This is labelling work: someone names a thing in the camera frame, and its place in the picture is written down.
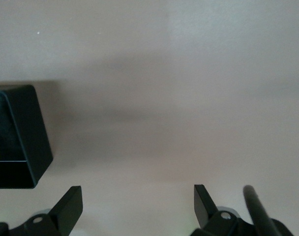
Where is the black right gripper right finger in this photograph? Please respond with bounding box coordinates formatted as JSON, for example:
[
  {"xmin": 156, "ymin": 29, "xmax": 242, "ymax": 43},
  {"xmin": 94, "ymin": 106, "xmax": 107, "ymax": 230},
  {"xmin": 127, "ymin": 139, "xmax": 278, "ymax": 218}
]
[{"xmin": 190, "ymin": 184, "xmax": 257, "ymax": 236}]

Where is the black rectangular plastic box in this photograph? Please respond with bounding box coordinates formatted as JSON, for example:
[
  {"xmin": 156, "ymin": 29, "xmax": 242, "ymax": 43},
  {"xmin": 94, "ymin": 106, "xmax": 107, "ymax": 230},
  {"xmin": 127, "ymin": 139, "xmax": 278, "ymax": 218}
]
[{"xmin": 0, "ymin": 84, "xmax": 54, "ymax": 190}]

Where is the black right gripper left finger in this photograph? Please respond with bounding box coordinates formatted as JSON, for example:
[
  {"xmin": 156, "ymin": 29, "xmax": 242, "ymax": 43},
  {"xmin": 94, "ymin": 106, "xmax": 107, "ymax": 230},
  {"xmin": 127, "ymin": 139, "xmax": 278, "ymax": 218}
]
[{"xmin": 9, "ymin": 185, "xmax": 84, "ymax": 236}]

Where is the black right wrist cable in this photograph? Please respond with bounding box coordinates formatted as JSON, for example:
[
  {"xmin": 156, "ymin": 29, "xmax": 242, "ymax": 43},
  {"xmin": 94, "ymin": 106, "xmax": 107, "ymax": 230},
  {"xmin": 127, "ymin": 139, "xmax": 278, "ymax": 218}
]
[{"xmin": 242, "ymin": 185, "xmax": 284, "ymax": 236}]

